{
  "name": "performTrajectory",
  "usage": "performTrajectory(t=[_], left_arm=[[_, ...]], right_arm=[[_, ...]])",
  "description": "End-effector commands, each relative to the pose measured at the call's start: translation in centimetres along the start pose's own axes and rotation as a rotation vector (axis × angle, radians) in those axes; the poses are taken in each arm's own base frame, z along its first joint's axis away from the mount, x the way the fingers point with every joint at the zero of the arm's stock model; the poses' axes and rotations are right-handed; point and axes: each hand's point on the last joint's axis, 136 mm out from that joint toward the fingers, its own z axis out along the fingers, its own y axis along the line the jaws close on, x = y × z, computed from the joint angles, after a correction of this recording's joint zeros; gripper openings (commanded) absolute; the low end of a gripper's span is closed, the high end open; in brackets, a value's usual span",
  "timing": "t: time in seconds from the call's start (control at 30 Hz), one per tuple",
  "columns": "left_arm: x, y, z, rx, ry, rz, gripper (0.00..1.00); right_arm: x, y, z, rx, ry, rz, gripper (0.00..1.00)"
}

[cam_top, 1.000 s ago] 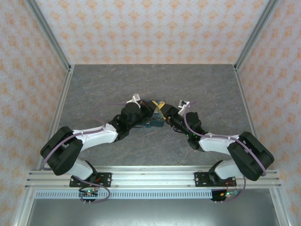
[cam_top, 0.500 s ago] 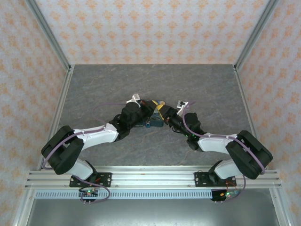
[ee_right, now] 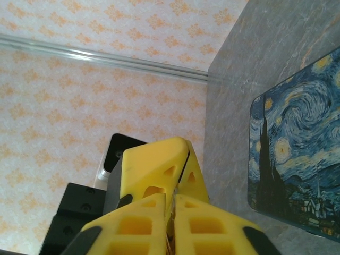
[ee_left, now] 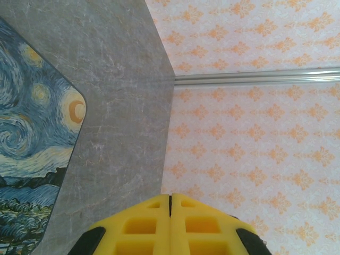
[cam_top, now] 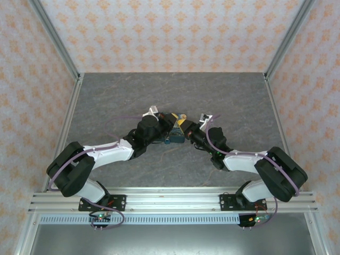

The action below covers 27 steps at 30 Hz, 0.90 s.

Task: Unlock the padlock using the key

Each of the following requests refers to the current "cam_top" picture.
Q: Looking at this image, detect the left circuit board with LEDs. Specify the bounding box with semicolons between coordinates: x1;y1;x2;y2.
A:
88;212;112;230

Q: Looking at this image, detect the aluminium table side rail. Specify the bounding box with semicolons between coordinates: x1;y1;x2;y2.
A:
263;74;305;192
45;74;85;192

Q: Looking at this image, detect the aluminium frame post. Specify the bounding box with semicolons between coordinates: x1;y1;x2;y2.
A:
27;0;81;81
265;0;317;81

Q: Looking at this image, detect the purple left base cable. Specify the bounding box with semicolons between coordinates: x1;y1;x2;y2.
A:
84;199;126;230

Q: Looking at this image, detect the circuit board with leds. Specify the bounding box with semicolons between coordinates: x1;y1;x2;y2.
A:
238;212;272;228
88;212;112;230

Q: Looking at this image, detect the grey slotted cable duct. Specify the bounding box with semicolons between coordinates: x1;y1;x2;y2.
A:
39;214;266;225

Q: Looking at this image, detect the grey steel lower panel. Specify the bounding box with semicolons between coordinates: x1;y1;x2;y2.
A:
28;223;318;255

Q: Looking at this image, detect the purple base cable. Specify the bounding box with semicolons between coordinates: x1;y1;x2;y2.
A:
245;199;279;229
84;199;126;230

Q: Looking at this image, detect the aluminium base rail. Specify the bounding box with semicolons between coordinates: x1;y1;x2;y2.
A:
28;186;319;214

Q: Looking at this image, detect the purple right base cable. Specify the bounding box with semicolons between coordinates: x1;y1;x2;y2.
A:
245;199;279;229

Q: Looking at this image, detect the right circuit board with LEDs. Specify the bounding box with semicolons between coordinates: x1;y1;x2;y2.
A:
238;212;272;228

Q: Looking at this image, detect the blue starry night pouch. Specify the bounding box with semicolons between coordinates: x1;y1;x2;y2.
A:
156;111;188;146

